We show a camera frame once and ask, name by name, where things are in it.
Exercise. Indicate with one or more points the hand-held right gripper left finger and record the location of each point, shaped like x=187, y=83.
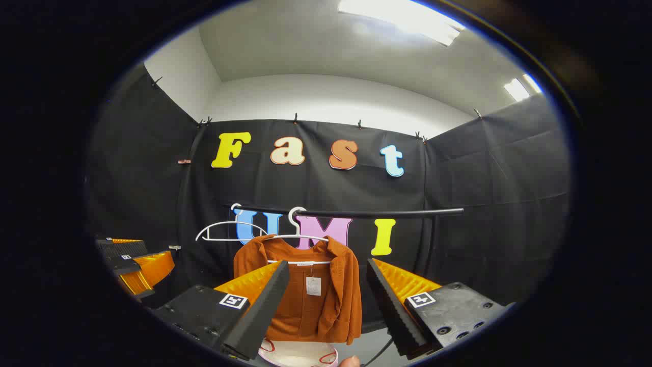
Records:
x=265, y=306

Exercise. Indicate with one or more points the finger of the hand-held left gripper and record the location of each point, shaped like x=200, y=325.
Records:
x=122, y=248
x=153, y=267

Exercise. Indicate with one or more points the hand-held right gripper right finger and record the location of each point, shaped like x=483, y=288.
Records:
x=389, y=300

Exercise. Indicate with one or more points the white fabric laundry hamper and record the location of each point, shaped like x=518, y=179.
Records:
x=300, y=355

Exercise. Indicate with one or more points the white plastic clothes hanger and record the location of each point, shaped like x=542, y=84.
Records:
x=229, y=222
x=297, y=235

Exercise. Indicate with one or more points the black backdrop cloth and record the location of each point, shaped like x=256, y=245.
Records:
x=484, y=204

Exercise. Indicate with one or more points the small ceiling light panel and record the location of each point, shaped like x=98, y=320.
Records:
x=519, y=89

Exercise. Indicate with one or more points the black clothes rail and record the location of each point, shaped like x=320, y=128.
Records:
x=382, y=214

